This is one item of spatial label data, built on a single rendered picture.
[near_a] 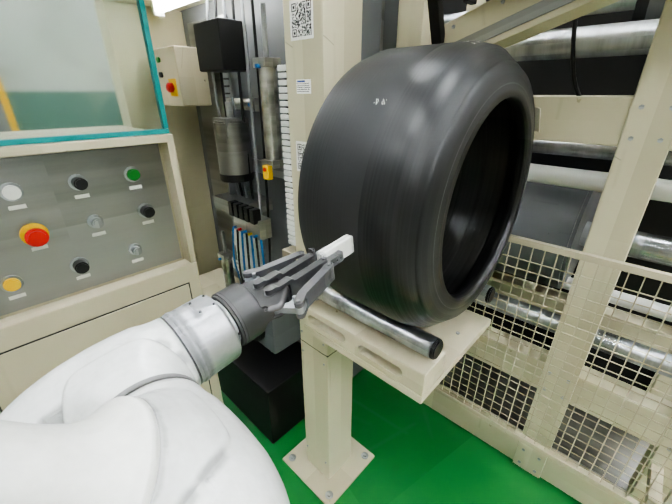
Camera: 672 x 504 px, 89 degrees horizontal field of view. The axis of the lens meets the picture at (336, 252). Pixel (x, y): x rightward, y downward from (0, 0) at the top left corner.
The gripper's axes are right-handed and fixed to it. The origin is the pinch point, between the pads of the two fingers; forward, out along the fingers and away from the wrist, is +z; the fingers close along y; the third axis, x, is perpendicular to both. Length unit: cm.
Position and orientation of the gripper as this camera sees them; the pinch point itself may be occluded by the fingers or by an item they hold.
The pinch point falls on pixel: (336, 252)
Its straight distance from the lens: 54.5
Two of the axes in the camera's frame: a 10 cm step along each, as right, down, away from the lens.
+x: 1.0, 8.5, 5.1
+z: 6.8, -4.3, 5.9
